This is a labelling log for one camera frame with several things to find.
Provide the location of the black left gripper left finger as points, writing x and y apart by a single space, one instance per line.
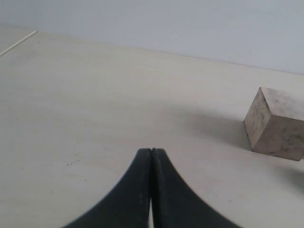
127 205

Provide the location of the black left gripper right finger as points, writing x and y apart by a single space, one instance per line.
174 203

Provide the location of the largest wooden cube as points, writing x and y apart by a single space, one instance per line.
275 124

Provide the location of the white strip on table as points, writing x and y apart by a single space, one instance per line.
18 42

